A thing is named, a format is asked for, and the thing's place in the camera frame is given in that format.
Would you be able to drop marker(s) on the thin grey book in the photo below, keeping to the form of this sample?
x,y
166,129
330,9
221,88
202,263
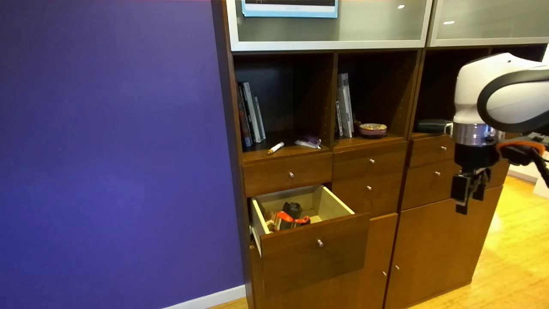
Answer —
x,y
262,117

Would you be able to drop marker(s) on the brown wooden drawer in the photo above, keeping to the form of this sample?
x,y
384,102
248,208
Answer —
x,y
366,165
275,174
423,182
371,198
430,152

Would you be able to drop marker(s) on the brown wooden shelving cabinet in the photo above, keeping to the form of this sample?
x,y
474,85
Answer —
x,y
327,97

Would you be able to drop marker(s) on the brown wooden cabinet door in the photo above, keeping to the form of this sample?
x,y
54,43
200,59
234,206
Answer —
x,y
435,251
366,268

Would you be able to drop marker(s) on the short dark book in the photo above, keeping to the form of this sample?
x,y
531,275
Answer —
x,y
339,121

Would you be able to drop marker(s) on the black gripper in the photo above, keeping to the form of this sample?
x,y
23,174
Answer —
x,y
476,155

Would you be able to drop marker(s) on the small purple object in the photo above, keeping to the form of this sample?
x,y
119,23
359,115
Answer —
x,y
310,143

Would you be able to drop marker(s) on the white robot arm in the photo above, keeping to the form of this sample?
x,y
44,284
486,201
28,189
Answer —
x,y
492,74

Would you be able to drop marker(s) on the black case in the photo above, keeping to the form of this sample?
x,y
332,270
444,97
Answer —
x,y
433,126

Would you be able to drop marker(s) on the tall grey book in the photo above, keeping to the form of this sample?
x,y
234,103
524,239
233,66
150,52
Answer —
x,y
347,105

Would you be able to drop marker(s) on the blue framed picture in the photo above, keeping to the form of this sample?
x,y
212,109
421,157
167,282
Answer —
x,y
286,11

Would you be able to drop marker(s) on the orange and black tool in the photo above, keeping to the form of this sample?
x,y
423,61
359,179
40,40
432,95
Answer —
x,y
286,217

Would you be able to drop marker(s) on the white marker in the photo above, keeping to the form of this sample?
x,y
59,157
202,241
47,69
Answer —
x,y
275,146

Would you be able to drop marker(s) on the brown drawer with tools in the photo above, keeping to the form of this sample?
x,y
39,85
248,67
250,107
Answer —
x,y
310,258

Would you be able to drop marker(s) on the frosted glass cabinet door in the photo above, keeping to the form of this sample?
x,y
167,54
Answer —
x,y
378,23
492,19

